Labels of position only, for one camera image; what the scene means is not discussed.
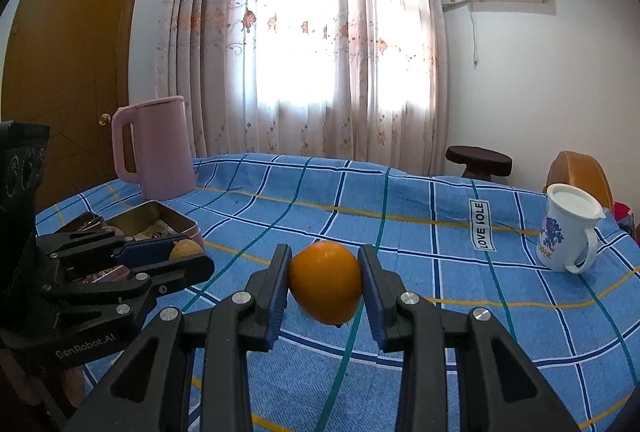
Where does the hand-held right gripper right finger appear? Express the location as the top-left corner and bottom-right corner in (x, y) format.
(357, 245), (583, 432)

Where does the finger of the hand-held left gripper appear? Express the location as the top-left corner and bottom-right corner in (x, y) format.
(42, 255), (216, 313)
(36, 228), (188, 265)

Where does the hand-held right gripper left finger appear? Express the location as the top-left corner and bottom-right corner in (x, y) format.
(62, 243), (293, 432)

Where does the brown kiwi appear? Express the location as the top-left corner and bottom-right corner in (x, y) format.
(169, 239), (206, 261)

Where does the pink tin box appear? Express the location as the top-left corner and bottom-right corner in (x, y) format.
(60, 199), (205, 285)

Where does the large orange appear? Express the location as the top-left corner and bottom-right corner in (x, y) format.
(288, 241), (363, 325)

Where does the blue checked cloth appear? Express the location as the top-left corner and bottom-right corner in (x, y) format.
(35, 153), (640, 432)

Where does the pink electric kettle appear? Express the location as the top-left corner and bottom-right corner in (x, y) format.
(111, 96), (197, 200)

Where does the wooden door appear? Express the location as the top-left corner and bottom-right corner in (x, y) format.
(0, 0), (146, 213)

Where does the dark round stool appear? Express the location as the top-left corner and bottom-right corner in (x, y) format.
(446, 145), (513, 185)

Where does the white mug with blue print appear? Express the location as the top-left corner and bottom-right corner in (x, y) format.
(537, 183), (607, 274)

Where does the sheer floral curtain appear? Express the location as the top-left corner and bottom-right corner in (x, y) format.
(155, 0), (448, 163)

